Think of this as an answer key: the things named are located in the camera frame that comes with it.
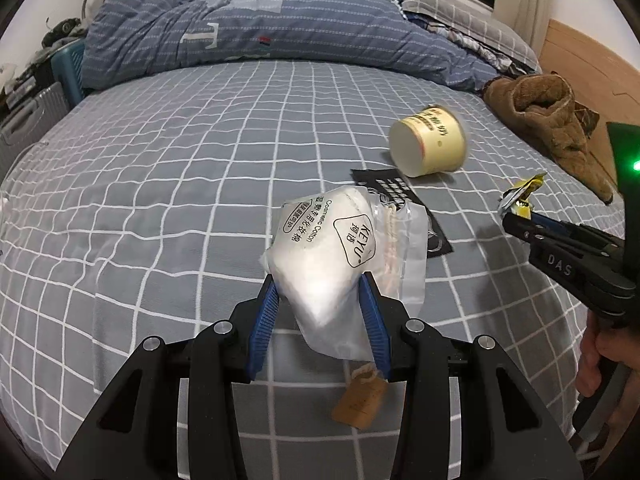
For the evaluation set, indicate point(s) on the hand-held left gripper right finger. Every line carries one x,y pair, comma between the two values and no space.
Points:
374,315

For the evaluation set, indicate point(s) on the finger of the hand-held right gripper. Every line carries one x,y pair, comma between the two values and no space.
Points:
570,227
525,230

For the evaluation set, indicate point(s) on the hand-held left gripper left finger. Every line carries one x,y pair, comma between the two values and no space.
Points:
265,315

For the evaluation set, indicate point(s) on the small yellow wrapper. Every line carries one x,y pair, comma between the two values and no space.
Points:
525,192

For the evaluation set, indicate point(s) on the white cotton pads bag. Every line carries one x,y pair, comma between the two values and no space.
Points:
320,260

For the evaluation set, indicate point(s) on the person's right hand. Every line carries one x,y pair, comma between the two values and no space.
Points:
595,360

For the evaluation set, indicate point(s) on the clear bag of cotton swabs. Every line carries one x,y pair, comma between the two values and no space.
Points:
407,255

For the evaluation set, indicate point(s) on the brown paper tag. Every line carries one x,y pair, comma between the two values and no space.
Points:
360,400

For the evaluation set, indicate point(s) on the brown fleece garment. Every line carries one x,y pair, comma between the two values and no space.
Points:
550,120

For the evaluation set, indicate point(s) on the yellow paper cup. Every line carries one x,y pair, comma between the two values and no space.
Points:
432,142

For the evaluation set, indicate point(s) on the black label card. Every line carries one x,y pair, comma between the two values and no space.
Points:
380,182

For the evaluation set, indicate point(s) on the wooden headboard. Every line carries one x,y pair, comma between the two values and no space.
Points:
595,65

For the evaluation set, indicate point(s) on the dark patterned cloth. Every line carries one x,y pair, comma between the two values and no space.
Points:
480,52

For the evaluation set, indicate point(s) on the grey checked pillow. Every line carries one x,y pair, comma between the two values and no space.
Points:
465,15

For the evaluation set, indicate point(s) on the light curtain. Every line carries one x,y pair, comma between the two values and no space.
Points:
525,0

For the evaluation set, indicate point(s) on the blue striped quilt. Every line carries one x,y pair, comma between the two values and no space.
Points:
280,25

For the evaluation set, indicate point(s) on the grey suitcase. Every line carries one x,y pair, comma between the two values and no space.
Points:
30,120

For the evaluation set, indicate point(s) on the teal plastic stool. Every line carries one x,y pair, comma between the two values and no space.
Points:
70,72

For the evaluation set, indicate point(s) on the dark bag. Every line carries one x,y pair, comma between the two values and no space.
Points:
62,32

